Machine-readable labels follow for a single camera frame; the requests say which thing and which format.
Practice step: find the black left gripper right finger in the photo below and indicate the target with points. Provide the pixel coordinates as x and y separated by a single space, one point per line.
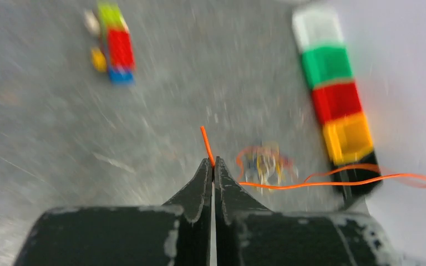
248 233

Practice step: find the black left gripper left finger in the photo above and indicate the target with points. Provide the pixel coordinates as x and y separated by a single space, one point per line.
176 232

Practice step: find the black storage bin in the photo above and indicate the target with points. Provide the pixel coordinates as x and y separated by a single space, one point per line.
354 175

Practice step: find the yellow storage bin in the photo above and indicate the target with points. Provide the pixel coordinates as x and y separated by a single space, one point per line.
348 139

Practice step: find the red storage bin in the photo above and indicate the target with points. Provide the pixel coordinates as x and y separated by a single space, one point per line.
335 101

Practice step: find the green storage bin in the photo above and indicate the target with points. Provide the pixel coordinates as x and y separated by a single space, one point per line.
324 64

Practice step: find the colourful toy brick car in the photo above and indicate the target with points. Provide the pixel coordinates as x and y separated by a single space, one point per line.
115 54

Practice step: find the white storage bin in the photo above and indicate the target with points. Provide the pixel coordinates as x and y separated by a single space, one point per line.
315 26

